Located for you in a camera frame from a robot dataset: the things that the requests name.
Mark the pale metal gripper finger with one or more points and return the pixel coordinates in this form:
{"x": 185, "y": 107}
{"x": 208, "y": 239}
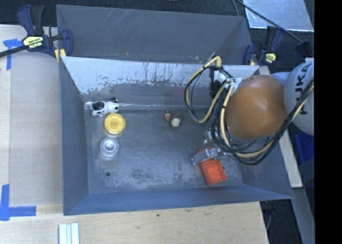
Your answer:
{"x": 204, "y": 157}

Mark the orange block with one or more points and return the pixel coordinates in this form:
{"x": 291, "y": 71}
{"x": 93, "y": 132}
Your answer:
{"x": 213, "y": 174}

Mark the grey metal bin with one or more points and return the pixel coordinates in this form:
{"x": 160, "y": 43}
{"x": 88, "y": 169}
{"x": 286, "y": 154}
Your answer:
{"x": 149, "y": 157}

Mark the clear plastic cup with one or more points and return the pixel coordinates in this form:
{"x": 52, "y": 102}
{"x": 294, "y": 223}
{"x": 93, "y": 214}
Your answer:
{"x": 109, "y": 146}

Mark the yellow plastic cup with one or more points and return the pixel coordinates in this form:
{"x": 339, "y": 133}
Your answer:
{"x": 114, "y": 123}

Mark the black and white toy cow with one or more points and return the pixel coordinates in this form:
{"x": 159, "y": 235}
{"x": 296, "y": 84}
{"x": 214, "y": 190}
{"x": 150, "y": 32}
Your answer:
{"x": 102, "y": 107}

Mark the black cylinder on white bracket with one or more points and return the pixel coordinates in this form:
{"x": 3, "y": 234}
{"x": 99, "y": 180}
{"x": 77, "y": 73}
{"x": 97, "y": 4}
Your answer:
{"x": 213, "y": 88}

